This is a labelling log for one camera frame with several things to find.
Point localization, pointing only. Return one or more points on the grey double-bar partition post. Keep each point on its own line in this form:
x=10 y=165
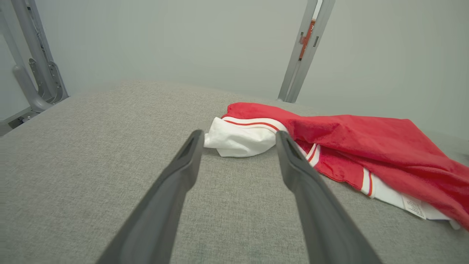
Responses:
x=293 y=73

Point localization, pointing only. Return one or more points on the red shirt white striped sleeves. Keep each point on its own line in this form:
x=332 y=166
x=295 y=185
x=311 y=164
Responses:
x=366 y=146

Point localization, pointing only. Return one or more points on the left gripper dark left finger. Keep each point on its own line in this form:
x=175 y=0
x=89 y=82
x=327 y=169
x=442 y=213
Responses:
x=165 y=205

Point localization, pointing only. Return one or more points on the orange strip on post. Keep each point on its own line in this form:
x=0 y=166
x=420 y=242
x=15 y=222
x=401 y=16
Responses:
x=307 y=38

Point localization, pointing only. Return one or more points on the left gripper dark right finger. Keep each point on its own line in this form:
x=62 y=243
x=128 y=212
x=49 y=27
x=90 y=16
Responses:
x=318 y=212

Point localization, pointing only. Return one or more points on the grey frame post curved tube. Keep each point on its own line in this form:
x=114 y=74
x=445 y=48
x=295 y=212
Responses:
x=36 y=55

